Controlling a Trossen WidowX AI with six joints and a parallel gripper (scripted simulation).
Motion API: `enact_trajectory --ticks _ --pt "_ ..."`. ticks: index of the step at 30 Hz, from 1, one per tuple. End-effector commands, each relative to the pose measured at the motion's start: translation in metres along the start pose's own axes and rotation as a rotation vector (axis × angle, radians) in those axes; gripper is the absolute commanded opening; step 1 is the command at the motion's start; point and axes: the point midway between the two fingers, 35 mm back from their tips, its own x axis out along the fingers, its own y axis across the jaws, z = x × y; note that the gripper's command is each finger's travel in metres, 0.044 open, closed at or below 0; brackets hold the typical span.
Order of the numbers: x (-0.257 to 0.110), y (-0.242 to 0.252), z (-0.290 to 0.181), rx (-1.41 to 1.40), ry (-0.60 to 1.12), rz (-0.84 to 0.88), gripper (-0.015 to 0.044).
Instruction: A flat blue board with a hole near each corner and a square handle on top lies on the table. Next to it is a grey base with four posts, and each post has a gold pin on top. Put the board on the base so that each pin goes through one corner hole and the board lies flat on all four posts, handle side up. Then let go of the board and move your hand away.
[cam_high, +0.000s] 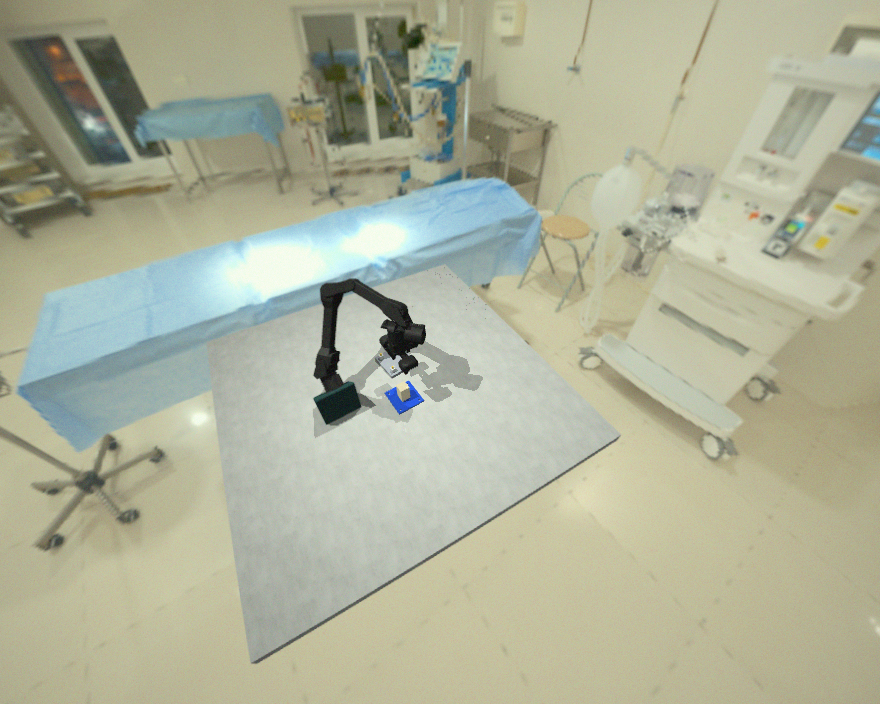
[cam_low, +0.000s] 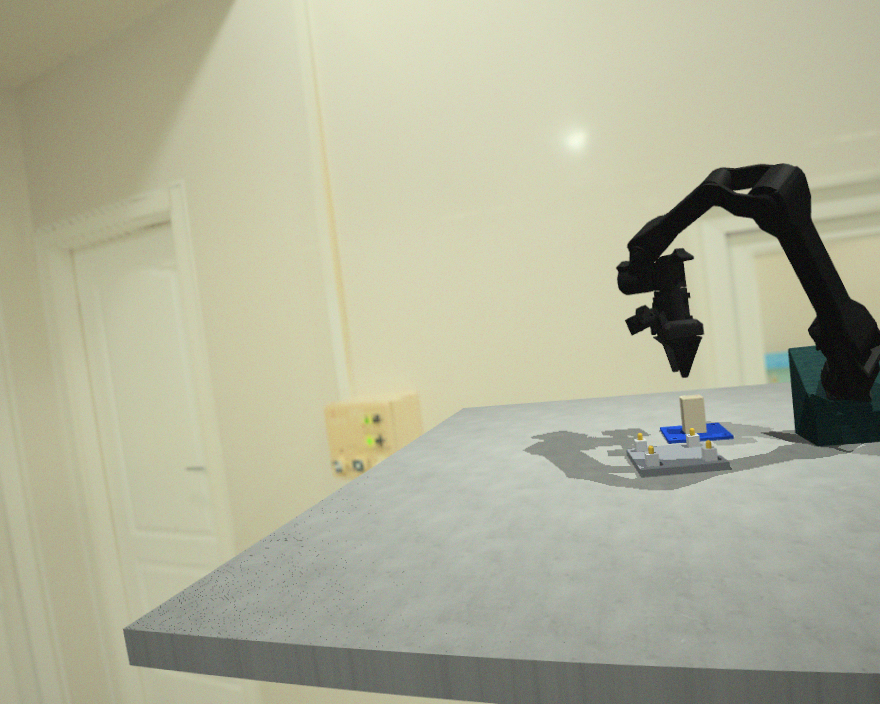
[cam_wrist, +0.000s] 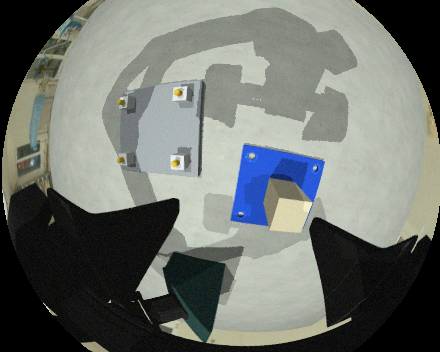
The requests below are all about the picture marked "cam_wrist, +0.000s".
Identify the blue plate with beige square handle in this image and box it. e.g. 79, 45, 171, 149
230, 145, 325, 232

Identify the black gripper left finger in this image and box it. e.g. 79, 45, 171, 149
47, 187, 180, 308

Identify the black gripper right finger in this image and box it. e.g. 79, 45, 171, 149
309, 217, 419, 327

